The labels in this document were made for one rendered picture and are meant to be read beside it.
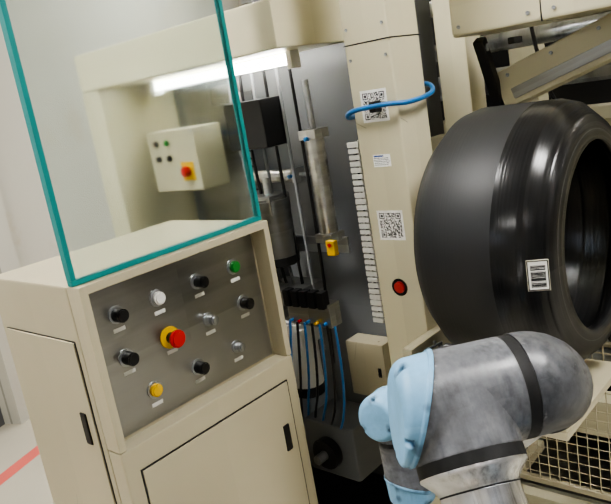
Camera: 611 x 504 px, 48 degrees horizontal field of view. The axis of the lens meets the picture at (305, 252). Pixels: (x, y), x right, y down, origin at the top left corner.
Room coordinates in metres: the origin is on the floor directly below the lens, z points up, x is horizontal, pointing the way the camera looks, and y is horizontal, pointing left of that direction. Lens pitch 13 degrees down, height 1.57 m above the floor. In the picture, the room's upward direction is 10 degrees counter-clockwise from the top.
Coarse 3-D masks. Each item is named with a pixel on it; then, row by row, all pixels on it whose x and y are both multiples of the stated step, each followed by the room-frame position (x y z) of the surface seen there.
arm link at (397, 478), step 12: (384, 444) 0.97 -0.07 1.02; (384, 456) 0.97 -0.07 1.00; (384, 468) 0.97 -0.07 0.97; (396, 468) 0.95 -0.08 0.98; (396, 480) 0.95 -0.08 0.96; (408, 480) 0.94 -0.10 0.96; (396, 492) 0.95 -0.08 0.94; (408, 492) 0.94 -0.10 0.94; (420, 492) 0.94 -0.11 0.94; (432, 492) 0.95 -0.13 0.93
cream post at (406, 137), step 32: (352, 0) 1.64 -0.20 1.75; (384, 0) 1.59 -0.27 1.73; (352, 32) 1.65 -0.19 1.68; (384, 32) 1.59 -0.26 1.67; (416, 32) 1.67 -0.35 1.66; (352, 64) 1.66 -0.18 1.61; (384, 64) 1.60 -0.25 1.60; (416, 64) 1.66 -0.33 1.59; (352, 96) 1.67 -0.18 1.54; (416, 96) 1.64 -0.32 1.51; (384, 128) 1.61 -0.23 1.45; (416, 128) 1.63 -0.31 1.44; (416, 160) 1.62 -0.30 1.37; (384, 192) 1.63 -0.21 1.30; (416, 192) 1.60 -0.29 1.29; (384, 256) 1.65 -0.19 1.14; (384, 288) 1.66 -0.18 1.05; (416, 288) 1.59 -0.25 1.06; (416, 320) 1.60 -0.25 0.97
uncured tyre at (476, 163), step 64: (512, 128) 1.34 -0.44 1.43; (576, 128) 1.33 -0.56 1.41; (448, 192) 1.33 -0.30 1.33; (512, 192) 1.24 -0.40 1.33; (576, 192) 1.67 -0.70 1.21; (448, 256) 1.29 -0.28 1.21; (512, 256) 1.21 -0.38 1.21; (576, 256) 1.65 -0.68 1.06; (448, 320) 1.33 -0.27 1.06; (512, 320) 1.23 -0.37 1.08; (576, 320) 1.25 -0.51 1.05
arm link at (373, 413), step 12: (372, 396) 0.97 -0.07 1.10; (384, 396) 0.96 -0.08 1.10; (360, 408) 0.98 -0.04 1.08; (372, 408) 0.96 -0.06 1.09; (384, 408) 0.95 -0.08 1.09; (360, 420) 0.98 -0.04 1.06; (372, 420) 0.96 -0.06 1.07; (384, 420) 0.94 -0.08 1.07; (372, 432) 0.96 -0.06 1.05; (384, 432) 0.94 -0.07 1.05
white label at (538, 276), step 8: (528, 264) 1.19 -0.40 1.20; (536, 264) 1.19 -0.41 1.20; (544, 264) 1.18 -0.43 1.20; (528, 272) 1.19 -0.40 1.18; (536, 272) 1.19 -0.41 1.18; (544, 272) 1.18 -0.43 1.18; (528, 280) 1.19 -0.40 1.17; (536, 280) 1.19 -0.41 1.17; (544, 280) 1.18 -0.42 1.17; (528, 288) 1.19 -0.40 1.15; (536, 288) 1.19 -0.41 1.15; (544, 288) 1.18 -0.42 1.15
